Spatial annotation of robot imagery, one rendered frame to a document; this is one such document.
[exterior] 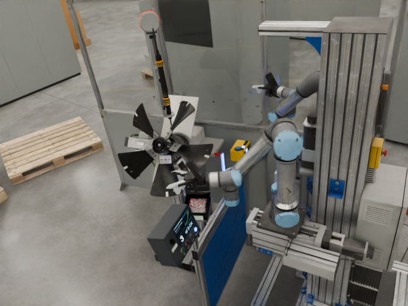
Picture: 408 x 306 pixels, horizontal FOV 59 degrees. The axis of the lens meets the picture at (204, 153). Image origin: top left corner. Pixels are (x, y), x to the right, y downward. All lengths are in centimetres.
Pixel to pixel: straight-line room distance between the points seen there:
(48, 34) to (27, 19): 46
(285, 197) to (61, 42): 680
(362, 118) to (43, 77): 685
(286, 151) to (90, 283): 232
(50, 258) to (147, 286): 105
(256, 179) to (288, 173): 166
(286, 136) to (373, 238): 84
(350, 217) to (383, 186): 25
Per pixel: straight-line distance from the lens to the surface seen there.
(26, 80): 779
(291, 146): 157
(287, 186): 172
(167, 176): 250
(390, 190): 206
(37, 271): 375
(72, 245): 381
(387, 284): 296
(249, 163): 179
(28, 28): 774
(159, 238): 176
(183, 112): 251
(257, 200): 348
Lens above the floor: 248
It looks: 33 degrees down
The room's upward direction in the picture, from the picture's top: 8 degrees counter-clockwise
